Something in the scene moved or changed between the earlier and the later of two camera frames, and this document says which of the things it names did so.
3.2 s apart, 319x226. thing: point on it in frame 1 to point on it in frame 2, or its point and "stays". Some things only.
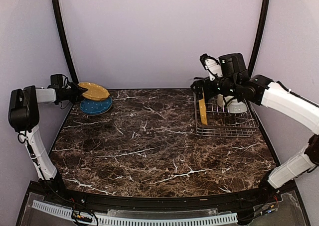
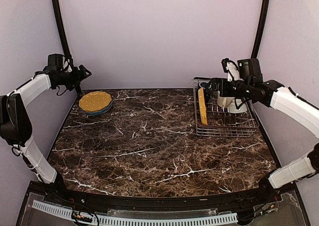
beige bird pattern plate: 97,114 stays
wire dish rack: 222,123 stays
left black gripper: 79,90 to 78,77
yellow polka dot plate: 95,91 to 94,100
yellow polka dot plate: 203,110 stays
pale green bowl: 235,107 stays
